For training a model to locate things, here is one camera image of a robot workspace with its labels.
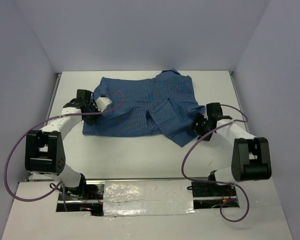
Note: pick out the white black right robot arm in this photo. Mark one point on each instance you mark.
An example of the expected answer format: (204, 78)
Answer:
(250, 161)

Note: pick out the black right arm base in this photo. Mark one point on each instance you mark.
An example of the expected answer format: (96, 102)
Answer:
(212, 196)

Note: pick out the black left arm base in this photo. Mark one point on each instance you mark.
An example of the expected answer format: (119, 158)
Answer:
(90, 201)

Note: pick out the silver tape covered panel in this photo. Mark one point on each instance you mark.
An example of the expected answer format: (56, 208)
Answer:
(147, 198)

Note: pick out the aluminium table edge rail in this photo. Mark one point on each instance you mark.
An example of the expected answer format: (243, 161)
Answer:
(238, 98)

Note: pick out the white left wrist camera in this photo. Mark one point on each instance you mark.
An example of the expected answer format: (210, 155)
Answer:
(102, 103)

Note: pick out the blue plaid long sleeve shirt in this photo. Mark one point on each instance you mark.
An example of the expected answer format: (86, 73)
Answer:
(163, 105)

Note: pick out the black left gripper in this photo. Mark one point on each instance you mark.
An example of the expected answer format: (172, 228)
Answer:
(90, 122)

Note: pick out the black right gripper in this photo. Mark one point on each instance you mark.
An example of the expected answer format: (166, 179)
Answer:
(199, 118)

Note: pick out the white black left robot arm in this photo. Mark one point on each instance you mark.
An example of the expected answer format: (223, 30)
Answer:
(44, 149)

